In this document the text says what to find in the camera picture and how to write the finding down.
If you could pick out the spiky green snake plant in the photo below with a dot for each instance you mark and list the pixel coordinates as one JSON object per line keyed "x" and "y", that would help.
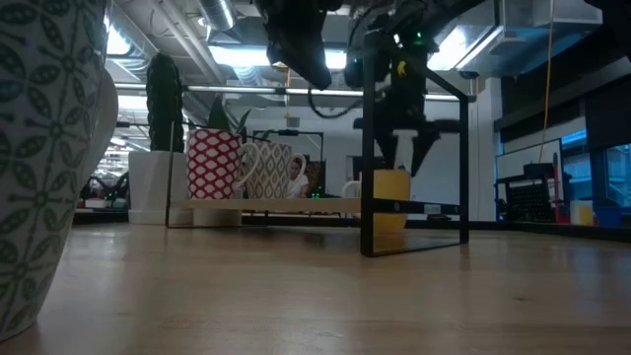
{"x": 218, "y": 116}

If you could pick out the black metal background frame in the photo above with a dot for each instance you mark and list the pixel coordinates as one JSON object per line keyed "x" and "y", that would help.
{"x": 288, "y": 132}

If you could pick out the yellow ceramic mug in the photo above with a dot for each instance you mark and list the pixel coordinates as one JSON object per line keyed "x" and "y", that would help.
{"x": 392, "y": 190}

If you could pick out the person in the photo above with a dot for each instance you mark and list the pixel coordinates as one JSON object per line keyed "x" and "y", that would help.
{"x": 300, "y": 189}

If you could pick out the black red equipment rack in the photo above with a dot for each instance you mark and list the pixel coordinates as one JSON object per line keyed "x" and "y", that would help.
{"x": 530, "y": 202}

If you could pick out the grey beige patterned mug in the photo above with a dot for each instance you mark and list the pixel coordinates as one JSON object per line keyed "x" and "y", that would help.
{"x": 271, "y": 170}

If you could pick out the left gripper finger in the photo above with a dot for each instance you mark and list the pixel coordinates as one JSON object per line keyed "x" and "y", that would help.
{"x": 310, "y": 61}

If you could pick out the cluttered background workbench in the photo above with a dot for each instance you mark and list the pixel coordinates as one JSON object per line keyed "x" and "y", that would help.
{"x": 103, "y": 197}

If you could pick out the rectangular metal air duct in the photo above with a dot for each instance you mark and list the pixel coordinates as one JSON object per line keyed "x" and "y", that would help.
{"x": 517, "y": 29}

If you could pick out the blue plastic bin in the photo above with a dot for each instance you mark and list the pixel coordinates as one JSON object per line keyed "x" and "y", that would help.
{"x": 607, "y": 214}

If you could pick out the black frame wooden shelf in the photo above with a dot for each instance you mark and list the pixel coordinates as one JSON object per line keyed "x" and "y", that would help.
{"x": 368, "y": 222}

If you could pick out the green patterned white mug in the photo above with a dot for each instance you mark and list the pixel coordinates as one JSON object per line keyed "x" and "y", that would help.
{"x": 44, "y": 148}

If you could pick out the red white lattice mug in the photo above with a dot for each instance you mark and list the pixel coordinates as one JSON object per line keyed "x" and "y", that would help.
{"x": 212, "y": 165}

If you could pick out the white angular plant pot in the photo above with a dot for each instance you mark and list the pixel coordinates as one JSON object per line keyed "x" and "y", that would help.
{"x": 150, "y": 187}

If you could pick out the round silver ventilation duct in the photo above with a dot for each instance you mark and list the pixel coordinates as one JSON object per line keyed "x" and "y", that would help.
{"x": 217, "y": 12}

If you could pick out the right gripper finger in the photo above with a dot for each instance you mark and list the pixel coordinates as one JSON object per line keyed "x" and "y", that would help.
{"x": 423, "y": 148}
{"x": 389, "y": 148}

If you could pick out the yellow white container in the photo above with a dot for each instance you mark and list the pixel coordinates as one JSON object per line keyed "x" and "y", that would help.
{"x": 584, "y": 214}

